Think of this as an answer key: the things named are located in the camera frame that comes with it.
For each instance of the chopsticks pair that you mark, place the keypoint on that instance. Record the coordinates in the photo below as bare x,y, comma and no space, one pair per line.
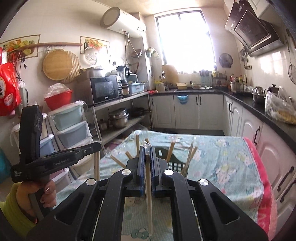
148,184

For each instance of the red plastic basin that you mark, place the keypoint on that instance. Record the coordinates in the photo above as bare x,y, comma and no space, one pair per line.
59,100

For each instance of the clear plastic food bag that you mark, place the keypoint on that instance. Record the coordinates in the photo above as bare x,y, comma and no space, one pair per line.
280,106

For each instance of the white base cabinets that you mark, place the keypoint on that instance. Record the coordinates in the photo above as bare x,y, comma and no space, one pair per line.
242,117

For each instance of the pink towel blanket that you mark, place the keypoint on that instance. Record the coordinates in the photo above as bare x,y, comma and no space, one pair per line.
267,216

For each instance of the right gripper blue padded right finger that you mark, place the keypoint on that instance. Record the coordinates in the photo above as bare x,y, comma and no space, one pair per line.
154,172

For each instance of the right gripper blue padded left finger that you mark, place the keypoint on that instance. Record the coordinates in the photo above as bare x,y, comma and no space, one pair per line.
140,171

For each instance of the stacked steel pots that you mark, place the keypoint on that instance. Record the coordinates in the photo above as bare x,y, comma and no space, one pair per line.
119,118

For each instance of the steel stock pot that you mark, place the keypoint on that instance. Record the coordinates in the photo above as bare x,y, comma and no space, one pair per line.
237,86

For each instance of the light blue storage box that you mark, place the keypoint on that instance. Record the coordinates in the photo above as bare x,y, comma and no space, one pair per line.
135,88

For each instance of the black range hood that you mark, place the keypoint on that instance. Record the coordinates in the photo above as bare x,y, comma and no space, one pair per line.
257,36

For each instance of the black microwave oven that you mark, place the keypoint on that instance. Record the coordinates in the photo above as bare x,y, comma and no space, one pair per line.
98,90

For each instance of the black blender jug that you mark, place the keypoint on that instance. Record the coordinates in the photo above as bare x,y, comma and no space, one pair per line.
123,72

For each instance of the blue hanging bin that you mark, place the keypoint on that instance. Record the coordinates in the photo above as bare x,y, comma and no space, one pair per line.
182,99

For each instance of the yellow green sleeve forearm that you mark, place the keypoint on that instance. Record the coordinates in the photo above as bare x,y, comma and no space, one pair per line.
20,221

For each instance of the wooden rolling pin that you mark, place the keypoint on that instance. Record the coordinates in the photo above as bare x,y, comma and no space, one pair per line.
46,44

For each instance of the round bamboo cutting board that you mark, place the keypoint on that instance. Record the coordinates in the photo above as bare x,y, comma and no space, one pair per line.
61,66

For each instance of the cartoon print table cloth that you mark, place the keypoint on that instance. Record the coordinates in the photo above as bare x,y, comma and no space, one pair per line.
225,161

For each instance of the plastic drawer storage unit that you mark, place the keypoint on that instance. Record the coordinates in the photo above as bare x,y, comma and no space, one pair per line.
66,128

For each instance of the white cylindrical water heater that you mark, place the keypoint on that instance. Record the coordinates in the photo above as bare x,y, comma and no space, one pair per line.
122,22

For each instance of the wire skimmer strainer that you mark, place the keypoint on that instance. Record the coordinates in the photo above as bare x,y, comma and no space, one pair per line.
291,68

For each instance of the red plastic bag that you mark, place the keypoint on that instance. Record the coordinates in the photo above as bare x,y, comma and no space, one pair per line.
9,91

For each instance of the dark green utensil basket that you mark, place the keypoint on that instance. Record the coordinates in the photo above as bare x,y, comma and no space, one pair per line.
174,163

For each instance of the metal shelf rack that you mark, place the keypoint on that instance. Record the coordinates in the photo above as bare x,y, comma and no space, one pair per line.
137,106

